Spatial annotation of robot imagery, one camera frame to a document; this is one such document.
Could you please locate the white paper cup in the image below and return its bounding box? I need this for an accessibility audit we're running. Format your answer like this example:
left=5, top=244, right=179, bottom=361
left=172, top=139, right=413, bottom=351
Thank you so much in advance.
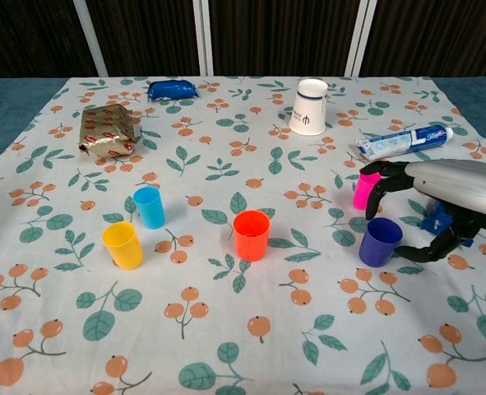
left=287, top=77, right=329, bottom=136

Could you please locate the floral print tablecloth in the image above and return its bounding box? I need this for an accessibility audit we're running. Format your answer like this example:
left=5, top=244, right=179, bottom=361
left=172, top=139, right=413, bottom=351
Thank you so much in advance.
left=0, top=76, right=486, bottom=395

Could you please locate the light blue plastic cup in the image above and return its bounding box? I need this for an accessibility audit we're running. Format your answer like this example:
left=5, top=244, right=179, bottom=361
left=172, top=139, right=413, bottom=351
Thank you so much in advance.
left=133, top=186, right=166, bottom=230

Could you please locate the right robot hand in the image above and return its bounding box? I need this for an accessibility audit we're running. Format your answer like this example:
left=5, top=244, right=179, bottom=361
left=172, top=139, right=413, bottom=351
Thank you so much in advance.
left=359, top=159, right=486, bottom=263

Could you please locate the yellow plastic cup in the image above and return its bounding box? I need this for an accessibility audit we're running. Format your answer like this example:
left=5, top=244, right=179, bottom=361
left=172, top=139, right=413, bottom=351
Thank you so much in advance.
left=101, top=221, right=145, bottom=272

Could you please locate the white screen frame post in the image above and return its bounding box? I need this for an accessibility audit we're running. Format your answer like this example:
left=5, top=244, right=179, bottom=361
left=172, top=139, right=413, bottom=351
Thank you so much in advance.
left=72, top=0, right=109, bottom=77
left=346, top=0, right=378, bottom=77
left=192, top=0, right=215, bottom=77

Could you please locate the dark blue plastic cup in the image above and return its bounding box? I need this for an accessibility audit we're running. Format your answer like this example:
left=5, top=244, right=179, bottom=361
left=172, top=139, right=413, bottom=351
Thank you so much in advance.
left=358, top=217, right=404, bottom=268

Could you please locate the orange plastic cup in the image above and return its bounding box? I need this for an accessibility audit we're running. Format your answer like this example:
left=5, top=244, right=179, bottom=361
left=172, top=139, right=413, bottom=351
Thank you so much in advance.
left=232, top=209, right=271, bottom=263

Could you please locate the plain blue snack packet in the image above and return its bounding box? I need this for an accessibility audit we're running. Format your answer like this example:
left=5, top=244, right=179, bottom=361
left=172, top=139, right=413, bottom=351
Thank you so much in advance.
left=146, top=79, right=201, bottom=103

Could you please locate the gold red snack bag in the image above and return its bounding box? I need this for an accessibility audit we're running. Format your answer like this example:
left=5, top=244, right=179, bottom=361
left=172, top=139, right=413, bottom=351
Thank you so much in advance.
left=76, top=104, right=139, bottom=159

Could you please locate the blue black snack packet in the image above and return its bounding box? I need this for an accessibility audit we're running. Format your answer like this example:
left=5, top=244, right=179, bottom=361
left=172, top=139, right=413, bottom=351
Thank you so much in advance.
left=421, top=201, right=474, bottom=249

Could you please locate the pink plastic cup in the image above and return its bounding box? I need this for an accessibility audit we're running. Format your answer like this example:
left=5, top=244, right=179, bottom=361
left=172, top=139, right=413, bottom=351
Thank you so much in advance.
left=352, top=172, right=382, bottom=210

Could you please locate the white blue toothpaste tube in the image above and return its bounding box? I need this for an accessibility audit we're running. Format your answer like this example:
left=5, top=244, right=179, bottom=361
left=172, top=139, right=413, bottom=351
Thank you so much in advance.
left=354, top=125, right=454, bottom=161

